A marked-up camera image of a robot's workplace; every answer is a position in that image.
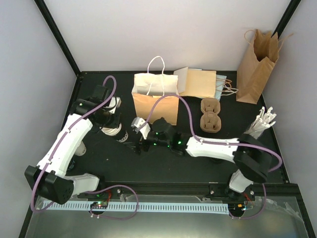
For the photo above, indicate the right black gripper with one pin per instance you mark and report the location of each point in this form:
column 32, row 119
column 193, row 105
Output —
column 141, row 143

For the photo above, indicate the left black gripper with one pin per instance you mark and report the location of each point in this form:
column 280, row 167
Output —
column 115, row 123

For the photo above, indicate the white paper cup stack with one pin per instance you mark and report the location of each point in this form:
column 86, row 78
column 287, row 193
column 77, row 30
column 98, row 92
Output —
column 81, row 149
column 120, row 133

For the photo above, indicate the orange paper bag white handles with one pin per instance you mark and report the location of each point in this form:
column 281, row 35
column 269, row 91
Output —
column 155, row 95

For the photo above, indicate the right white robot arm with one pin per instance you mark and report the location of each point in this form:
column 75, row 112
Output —
column 253, row 163

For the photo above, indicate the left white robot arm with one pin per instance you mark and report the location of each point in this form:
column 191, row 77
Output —
column 48, row 178

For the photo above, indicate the tan flat paper bag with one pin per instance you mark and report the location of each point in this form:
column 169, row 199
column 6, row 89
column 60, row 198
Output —
column 200, row 84

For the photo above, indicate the light blue flat paper bag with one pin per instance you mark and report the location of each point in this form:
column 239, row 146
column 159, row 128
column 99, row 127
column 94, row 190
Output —
column 219, row 82

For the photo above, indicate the white stirrer bundle in cup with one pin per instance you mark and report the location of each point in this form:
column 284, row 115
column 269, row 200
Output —
column 264, row 120

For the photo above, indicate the standing brown paper bag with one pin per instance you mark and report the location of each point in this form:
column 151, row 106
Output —
column 257, row 65

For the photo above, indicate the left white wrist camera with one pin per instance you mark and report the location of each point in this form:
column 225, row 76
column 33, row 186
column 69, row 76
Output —
column 114, row 104

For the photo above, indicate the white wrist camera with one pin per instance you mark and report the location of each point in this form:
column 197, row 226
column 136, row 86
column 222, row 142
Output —
column 114, row 104
column 140, row 125

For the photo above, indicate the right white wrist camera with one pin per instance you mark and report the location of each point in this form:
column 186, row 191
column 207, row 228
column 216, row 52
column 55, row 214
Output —
column 140, row 125

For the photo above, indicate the light blue cable duct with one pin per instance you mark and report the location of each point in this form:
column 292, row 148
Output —
column 207, row 208

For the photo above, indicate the left black frame post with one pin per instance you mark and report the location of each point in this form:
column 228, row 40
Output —
column 44, row 10

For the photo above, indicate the black frame post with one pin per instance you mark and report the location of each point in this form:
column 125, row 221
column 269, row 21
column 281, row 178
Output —
column 287, row 15
column 44, row 10

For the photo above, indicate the right black frame post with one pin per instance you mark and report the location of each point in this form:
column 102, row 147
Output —
column 287, row 15

